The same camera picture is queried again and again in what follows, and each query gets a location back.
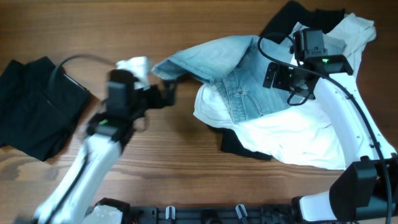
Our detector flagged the light blue denim shorts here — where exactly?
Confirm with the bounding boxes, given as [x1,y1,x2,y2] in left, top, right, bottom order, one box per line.
[152,34,304,123]

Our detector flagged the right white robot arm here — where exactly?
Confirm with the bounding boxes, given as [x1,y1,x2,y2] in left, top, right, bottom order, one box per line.
[263,29,397,223]

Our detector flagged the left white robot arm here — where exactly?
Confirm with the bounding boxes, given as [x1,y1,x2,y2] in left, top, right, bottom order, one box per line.
[31,70,177,223]

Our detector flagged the white t-shirt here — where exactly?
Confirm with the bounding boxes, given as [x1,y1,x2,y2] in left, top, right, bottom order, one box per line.
[193,12,377,170]

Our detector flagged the black garment on right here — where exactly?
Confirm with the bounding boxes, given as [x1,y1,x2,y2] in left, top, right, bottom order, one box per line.
[211,1,346,161]

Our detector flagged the folded black garment on left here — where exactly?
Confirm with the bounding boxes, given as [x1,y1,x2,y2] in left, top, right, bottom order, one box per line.
[1,57,91,161]

